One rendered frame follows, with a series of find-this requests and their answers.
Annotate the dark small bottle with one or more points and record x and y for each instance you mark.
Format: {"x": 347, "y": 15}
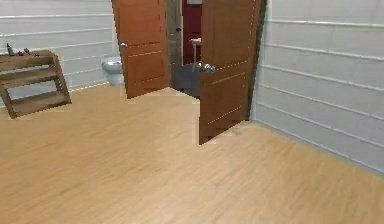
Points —
{"x": 10, "y": 50}

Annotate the brown wooden room door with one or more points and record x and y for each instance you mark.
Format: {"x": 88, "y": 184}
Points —
{"x": 146, "y": 50}
{"x": 226, "y": 66}

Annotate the silver round door knob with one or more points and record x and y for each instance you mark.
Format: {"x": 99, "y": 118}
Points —
{"x": 207, "y": 68}
{"x": 123, "y": 45}

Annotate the pale small table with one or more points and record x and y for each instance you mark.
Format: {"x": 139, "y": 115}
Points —
{"x": 195, "y": 43}

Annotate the white toilet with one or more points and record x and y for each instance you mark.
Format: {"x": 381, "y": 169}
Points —
{"x": 112, "y": 66}

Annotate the brown wooden shelf unit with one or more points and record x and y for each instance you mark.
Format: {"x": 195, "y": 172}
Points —
{"x": 33, "y": 80}

